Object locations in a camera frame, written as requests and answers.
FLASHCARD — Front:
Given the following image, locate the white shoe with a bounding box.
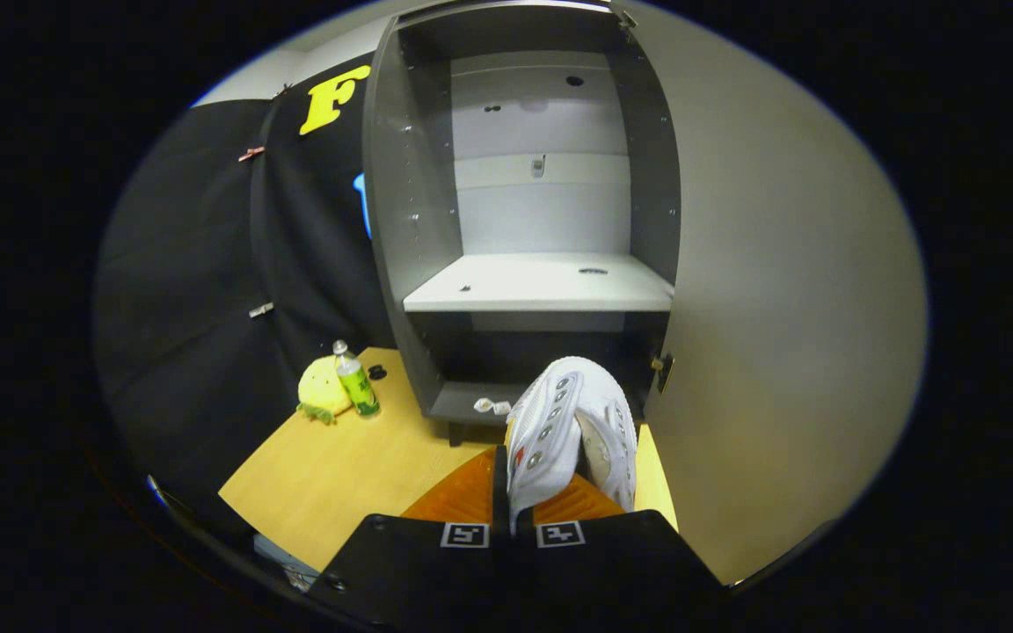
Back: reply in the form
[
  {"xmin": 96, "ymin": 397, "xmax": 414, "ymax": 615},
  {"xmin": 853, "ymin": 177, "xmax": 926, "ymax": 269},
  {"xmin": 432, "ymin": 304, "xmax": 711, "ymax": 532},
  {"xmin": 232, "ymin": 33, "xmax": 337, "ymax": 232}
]
[
  {"xmin": 505, "ymin": 356, "xmax": 595, "ymax": 535},
  {"xmin": 572, "ymin": 374, "xmax": 639, "ymax": 513}
]

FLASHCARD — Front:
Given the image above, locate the grey shoe cabinet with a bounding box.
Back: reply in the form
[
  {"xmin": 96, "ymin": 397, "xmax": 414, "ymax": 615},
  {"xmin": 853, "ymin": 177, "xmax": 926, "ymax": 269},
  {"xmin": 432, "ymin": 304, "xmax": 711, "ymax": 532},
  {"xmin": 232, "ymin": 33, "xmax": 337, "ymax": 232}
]
[{"xmin": 361, "ymin": 0, "xmax": 683, "ymax": 447}]

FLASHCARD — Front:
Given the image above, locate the yellow plush toy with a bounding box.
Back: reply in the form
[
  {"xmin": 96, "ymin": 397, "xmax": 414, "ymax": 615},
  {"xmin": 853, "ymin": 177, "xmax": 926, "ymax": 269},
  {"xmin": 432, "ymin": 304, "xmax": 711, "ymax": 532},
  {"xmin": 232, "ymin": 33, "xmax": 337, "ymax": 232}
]
[{"xmin": 297, "ymin": 355, "xmax": 353, "ymax": 426}]

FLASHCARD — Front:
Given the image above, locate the beige shoe cabinet door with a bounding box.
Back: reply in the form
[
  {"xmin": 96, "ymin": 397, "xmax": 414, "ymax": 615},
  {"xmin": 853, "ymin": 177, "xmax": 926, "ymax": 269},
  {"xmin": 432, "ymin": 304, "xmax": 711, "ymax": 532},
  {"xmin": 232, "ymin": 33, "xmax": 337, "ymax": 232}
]
[{"xmin": 621, "ymin": 0, "xmax": 929, "ymax": 587}]

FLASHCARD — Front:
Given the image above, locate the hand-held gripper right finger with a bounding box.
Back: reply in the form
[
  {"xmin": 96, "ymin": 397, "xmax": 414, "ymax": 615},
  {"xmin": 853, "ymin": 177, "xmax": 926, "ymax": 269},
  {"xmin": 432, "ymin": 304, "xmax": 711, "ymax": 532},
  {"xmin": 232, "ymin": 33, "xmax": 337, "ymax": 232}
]
[{"xmin": 515, "ymin": 475, "xmax": 727, "ymax": 632}]

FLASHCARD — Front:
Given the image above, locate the green drink bottle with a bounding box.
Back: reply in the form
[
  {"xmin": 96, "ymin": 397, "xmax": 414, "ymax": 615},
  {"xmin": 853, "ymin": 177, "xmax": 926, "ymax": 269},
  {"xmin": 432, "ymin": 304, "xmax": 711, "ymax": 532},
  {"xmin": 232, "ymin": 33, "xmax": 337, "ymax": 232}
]
[{"xmin": 332, "ymin": 339, "xmax": 381, "ymax": 418}]

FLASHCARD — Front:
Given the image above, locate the black backdrop cloth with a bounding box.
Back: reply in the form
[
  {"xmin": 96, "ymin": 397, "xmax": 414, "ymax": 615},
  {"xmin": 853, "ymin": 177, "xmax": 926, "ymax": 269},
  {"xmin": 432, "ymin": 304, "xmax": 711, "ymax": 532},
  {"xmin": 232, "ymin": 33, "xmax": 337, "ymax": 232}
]
[{"xmin": 93, "ymin": 51, "xmax": 397, "ymax": 537}]

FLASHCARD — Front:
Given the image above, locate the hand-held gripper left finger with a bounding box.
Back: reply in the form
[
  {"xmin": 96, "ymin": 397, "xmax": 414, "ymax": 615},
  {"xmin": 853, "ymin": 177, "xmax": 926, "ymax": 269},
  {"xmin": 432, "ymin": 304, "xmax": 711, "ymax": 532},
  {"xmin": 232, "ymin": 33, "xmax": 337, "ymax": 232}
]
[{"xmin": 309, "ymin": 444, "xmax": 516, "ymax": 632}]

